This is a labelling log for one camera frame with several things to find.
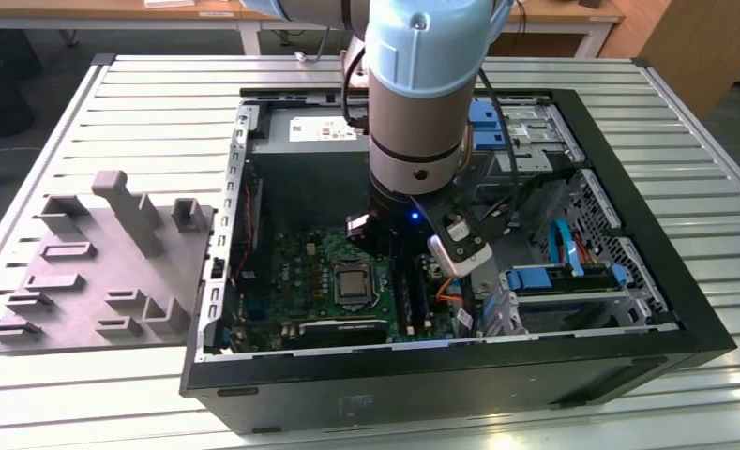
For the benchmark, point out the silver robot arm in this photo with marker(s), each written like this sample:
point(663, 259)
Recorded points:
point(420, 117)

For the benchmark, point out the CPU socket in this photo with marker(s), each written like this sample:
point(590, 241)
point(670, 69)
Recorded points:
point(352, 263)

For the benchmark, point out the silver CPU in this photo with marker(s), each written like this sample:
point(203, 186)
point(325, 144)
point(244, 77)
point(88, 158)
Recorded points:
point(352, 286)

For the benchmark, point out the silver power supply unit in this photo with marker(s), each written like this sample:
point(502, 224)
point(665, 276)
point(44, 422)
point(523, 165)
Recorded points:
point(313, 145)

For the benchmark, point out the black case fan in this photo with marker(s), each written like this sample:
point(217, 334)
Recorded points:
point(256, 211)

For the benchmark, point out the blue plastic drive latch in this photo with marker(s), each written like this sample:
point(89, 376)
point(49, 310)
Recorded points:
point(486, 115)
point(488, 140)

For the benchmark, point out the green Dell motherboard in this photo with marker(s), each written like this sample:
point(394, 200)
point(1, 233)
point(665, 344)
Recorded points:
point(313, 309)

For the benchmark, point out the black green graphics card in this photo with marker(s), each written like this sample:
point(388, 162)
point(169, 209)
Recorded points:
point(345, 330)

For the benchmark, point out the hard disk in blue carrier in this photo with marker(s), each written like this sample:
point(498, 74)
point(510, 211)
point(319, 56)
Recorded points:
point(532, 281)

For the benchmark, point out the metal disk bay cage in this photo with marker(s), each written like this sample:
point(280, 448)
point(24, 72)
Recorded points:
point(595, 309)
point(532, 140)

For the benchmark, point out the blue rear port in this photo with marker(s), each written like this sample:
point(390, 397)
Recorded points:
point(227, 338)

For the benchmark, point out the black PC case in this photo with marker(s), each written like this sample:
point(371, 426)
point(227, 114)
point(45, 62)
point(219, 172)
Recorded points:
point(470, 389)

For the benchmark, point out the grey parts rack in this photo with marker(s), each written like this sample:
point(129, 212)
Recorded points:
point(94, 262)

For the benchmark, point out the wooden cabinet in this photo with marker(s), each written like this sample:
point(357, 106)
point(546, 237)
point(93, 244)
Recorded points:
point(702, 47)

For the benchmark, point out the wooden desk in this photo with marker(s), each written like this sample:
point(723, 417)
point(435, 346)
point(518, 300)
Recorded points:
point(94, 10)

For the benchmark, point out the black office chair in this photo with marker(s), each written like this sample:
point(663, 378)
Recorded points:
point(1, 94)

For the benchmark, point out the black camera bracket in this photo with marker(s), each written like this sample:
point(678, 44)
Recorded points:
point(451, 206)

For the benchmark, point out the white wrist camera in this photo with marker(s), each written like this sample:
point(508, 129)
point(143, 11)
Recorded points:
point(464, 260)

